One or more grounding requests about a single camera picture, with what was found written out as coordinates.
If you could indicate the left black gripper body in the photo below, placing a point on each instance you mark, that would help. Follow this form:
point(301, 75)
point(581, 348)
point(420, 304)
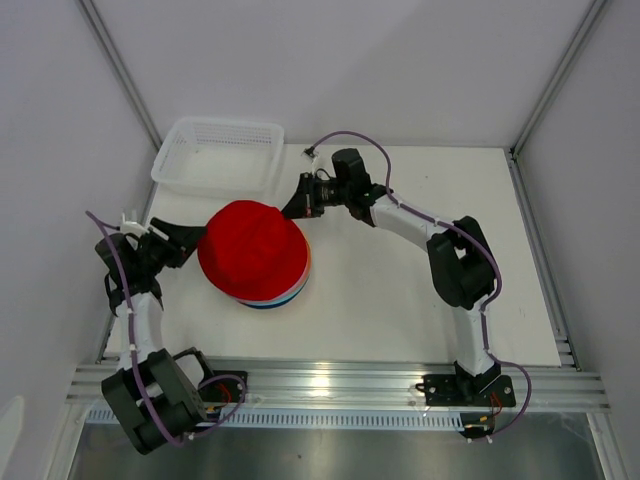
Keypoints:
point(155, 253)

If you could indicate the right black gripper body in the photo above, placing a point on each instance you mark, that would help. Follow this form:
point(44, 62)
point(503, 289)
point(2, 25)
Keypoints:
point(329, 193)

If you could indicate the orange bucket hat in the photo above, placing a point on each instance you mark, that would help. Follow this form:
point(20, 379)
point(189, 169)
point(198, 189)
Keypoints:
point(308, 264)

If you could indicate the red bucket hat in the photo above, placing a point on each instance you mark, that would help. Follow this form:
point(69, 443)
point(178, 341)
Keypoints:
point(251, 251)

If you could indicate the lavender bucket hat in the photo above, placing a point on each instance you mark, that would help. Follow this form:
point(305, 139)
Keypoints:
point(298, 283)

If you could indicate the teal bucket hat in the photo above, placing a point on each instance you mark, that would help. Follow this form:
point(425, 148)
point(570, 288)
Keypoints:
point(292, 292)

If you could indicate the dark blue bucket hat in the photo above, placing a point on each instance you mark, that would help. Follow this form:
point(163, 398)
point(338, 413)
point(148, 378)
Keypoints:
point(271, 305)

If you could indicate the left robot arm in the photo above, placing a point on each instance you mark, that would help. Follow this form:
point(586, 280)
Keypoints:
point(154, 399)

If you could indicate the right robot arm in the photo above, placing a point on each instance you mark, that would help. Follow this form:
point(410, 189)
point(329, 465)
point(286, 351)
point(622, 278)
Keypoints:
point(462, 267)

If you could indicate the white plastic bin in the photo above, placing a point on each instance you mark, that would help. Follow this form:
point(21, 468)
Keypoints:
point(220, 158)

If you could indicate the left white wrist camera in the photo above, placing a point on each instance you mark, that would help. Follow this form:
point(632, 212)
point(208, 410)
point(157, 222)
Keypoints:
point(129, 224)

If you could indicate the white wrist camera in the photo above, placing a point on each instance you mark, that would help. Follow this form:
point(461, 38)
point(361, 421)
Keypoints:
point(314, 157)
point(129, 224)

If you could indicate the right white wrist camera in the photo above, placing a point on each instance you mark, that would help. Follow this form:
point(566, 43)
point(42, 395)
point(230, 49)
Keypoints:
point(314, 157)

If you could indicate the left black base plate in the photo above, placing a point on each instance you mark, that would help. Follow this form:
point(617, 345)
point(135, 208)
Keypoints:
point(226, 390)

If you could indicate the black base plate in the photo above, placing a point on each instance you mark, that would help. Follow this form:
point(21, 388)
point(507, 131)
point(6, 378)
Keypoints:
point(449, 390)
point(226, 390)

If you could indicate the white slotted cable duct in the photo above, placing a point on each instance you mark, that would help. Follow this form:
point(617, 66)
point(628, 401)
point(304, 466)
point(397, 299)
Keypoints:
point(346, 420)

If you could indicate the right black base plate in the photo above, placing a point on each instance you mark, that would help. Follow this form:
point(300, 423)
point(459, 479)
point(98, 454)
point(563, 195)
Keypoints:
point(449, 390)

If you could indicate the left aluminium frame post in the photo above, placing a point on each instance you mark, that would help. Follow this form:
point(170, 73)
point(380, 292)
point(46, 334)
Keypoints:
point(107, 45)

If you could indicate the aluminium frame post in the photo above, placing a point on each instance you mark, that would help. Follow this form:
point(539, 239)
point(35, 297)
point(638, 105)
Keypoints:
point(107, 45)
point(563, 68)

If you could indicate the right aluminium table rail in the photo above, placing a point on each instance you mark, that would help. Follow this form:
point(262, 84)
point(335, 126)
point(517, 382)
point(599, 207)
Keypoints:
point(550, 292)

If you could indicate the right aluminium frame post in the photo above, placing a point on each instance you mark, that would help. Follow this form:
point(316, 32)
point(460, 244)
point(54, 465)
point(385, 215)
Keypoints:
point(563, 68)

